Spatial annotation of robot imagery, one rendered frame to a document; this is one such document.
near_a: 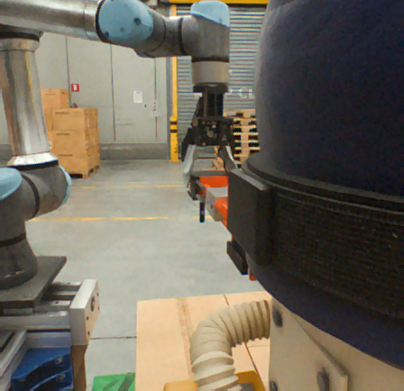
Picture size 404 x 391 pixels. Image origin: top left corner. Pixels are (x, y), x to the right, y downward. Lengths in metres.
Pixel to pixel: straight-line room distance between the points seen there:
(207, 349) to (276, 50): 0.29
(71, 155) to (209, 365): 7.34
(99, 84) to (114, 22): 9.56
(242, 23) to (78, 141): 5.18
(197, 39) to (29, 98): 0.42
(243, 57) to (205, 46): 9.38
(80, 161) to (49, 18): 6.92
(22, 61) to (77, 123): 6.59
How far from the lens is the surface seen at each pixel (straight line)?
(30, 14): 0.77
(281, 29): 0.17
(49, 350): 0.92
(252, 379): 0.43
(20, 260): 0.89
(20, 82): 0.96
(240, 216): 0.18
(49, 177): 0.95
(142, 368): 1.41
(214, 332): 0.39
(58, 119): 7.63
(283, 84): 0.16
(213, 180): 0.75
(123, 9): 0.65
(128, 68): 10.11
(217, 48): 0.74
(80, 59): 10.35
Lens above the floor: 1.41
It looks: 11 degrees down
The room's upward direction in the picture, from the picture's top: straight up
